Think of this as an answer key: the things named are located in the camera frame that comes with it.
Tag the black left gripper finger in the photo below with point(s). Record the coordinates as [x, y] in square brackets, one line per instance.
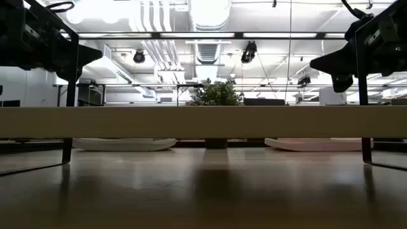
[62, 73]
[90, 55]

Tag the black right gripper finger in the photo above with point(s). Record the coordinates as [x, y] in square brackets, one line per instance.
[330, 62]
[341, 83]

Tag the pink rubber slide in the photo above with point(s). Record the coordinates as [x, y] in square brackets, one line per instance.
[318, 144]

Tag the grey rubber slide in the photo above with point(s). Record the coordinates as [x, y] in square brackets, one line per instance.
[124, 144]

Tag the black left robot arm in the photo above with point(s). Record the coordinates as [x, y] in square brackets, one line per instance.
[12, 38]

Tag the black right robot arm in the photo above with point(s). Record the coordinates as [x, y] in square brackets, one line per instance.
[399, 35]

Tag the white cabinet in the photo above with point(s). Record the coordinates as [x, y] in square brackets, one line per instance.
[332, 97]

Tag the black rack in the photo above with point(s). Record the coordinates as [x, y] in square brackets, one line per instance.
[90, 95]

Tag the black crossbar with light strips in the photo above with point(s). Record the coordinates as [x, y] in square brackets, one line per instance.
[155, 35]

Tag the black monitor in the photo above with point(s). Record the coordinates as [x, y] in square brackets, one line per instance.
[264, 101]

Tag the small green potted plant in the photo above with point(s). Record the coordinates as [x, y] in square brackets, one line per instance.
[216, 93]

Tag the small black hanging camera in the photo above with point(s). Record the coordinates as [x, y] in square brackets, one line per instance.
[304, 80]

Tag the round black hanging camera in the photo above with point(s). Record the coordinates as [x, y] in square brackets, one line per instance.
[139, 57]

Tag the black metal table frame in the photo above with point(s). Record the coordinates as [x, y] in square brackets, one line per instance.
[190, 144]

